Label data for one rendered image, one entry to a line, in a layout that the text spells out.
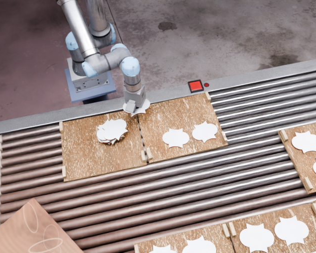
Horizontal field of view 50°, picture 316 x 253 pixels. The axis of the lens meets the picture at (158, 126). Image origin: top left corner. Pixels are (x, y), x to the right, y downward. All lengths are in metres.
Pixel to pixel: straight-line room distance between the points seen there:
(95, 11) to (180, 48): 1.85
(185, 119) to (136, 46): 1.84
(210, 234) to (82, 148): 0.76
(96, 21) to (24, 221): 1.01
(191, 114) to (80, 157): 0.62
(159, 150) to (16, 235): 0.74
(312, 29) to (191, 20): 1.24
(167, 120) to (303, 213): 0.79
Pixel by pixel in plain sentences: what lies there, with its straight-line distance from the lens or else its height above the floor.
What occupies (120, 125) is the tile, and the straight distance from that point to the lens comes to 1.74.
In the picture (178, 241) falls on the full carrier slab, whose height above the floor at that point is 0.94.
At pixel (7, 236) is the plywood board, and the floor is 1.04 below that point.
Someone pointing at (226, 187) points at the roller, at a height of 0.92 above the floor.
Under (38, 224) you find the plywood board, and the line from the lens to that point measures 1.57.
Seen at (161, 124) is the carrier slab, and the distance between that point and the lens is 1.80.
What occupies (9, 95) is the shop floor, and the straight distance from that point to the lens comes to 3.46.
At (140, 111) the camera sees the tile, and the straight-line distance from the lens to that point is 1.68.
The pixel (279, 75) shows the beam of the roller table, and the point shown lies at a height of 0.92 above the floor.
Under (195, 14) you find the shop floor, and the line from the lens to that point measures 3.90.
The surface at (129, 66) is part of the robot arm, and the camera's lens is 1.46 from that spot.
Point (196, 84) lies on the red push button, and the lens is 1.98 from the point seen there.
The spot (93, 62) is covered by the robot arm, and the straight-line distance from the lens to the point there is 1.53.
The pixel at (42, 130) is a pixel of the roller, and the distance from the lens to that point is 1.94.
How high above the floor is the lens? 2.44
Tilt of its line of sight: 57 degrees down
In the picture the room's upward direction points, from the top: 4 degrees counter-clockwise
